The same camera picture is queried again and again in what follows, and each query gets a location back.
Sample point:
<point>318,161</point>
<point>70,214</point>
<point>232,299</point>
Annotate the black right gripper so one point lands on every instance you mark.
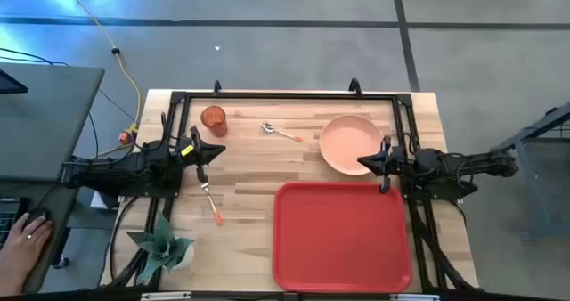
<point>394,160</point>

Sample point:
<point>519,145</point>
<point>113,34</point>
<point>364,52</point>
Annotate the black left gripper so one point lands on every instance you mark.
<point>199,159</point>

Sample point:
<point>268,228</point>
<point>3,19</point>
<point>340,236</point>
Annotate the red translucent plastic cup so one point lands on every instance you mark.
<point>214,119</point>

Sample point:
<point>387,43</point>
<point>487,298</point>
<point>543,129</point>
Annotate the peach round plate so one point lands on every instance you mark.
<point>343,145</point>

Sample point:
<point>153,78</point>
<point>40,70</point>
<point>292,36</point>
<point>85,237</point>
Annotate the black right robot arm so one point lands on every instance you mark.
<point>481,163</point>

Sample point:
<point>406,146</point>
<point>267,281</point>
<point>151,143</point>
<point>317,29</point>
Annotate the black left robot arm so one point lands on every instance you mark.
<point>116,172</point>

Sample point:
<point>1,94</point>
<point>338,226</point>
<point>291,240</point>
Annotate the person's forearm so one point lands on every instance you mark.
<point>9,281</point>

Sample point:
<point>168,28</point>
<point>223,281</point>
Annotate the red plastic tray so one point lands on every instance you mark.
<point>338,238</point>

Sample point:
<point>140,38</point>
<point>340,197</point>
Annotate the yellow label tag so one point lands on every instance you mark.
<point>187,150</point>

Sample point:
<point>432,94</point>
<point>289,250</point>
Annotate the orange plug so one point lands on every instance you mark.
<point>124,137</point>

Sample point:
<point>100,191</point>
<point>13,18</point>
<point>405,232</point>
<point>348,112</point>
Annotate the green leafy plant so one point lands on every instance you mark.
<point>159,247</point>

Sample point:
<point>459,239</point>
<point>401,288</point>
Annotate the white plant pot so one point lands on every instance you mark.
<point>187,258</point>

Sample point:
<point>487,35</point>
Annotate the blue-grey metal stand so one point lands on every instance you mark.
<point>530,132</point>

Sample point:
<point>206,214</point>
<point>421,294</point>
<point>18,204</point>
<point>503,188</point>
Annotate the grey desk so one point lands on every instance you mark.
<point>44,123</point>

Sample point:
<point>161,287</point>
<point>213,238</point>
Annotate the black computer mouse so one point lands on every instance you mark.
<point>38,214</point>

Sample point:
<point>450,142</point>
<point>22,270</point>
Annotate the black desk caster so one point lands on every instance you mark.
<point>62,262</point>

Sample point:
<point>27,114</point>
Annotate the person's hand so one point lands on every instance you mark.
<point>26,247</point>

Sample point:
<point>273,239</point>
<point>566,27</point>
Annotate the dark monitor screen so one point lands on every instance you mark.
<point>11,85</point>

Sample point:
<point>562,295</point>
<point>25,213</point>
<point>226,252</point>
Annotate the black keyboard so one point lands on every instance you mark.
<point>9,221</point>

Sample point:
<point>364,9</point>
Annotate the black metal table frame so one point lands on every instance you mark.
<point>289,95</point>

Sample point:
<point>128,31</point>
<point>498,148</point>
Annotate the white bracket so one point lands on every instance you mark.
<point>415,297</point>
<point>165,296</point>

